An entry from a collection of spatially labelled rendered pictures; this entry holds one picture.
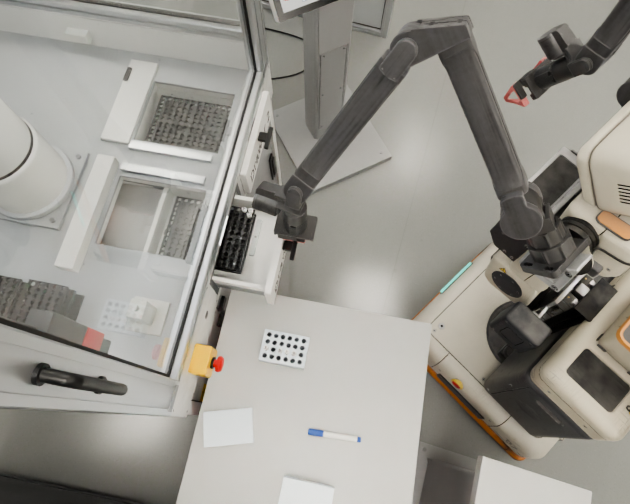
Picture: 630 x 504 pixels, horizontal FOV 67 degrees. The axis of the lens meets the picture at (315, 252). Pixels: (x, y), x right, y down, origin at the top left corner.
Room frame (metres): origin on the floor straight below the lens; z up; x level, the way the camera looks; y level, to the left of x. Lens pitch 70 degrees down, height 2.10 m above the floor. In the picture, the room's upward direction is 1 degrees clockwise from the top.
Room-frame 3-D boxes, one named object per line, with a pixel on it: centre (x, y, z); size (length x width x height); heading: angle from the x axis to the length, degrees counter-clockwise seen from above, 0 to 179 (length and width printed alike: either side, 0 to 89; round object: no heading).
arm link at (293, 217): (0.47, 0.05, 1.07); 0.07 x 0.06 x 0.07; 69
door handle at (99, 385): (0.05, 0.29, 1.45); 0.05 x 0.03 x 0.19; 80
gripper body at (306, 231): (0.47, 0.05, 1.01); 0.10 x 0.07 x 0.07; 80
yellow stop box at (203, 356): (0.14, 0.27, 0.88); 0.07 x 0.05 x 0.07; 170
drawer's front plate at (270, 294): (0.45, 0.09, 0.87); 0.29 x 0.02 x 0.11; 170
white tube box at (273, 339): (0.19, 0.08, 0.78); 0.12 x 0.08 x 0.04; 80
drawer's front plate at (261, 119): (0.78, 0.18, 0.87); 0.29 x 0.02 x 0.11; 170
